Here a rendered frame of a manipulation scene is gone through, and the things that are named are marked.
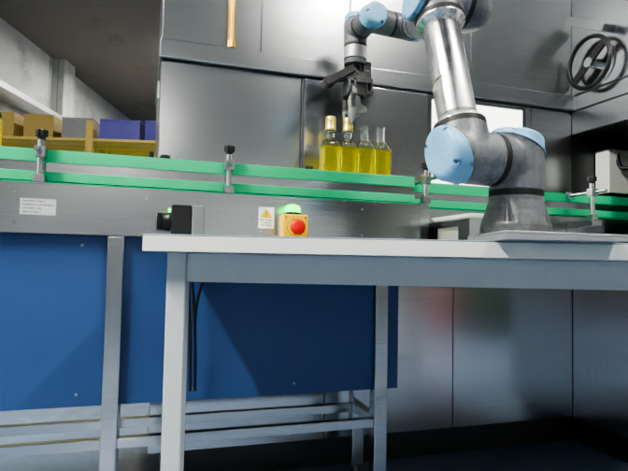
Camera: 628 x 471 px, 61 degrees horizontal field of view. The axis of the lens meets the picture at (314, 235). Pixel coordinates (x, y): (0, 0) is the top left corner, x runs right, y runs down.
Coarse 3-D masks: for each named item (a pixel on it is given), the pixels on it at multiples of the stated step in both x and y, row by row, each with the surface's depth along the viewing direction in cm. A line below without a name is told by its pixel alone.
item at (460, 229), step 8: (432, 224) 164; (440, 224) 159; (448, 224) 155; (456, 224) 151; (464, 224) 147; (472, 224) 145; (424, 232) 171; (432, 232) 164; (440, 232) 159; (448, 232) 156; (456, 232) 151; (464, 232) 147; (472, 232) 145
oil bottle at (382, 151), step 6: (378, 144) 172; (384, 144) 173; (378, 150) 172; (384, 150) 172; (390, 150) 173; (378, 156) 171; (384, 156) 172; (390, 156) 173; (378, 162) 171; (384, 162) 172; (390, 162) 173; (378, 168) 171; (384, 168) 172; (390, 168) 172; (378, 174) 171; (384, 174) 172; (390, 174) 172
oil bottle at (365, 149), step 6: (360, 144) 170; (366, 144) 170; (372, 144) 171; (360, 150) 169; (366, 150) 170; (372, 150) 171; (360, 156) 169; (366, 156) 170; (372, 156) 170; (360, 162) 169; (366, 162) 170; (372, 162) 170; (360, 168) 169; (366, 168) 170; (372, 168) 170
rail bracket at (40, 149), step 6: (36, 132) 129; (42, 132) 129; (48, 132) 131; (42, 138) 130; (42, 144) 130; (36, 150) 126; (42, 150) 129; (36, 156) 129; (42, 156) 129; (36, 162) 130; (42, 162) 130; (36, 168) 129; (42, 168) 130; (36, 174) 129; (42, 174) 129; (36, 180) 129; (42, 180) 129
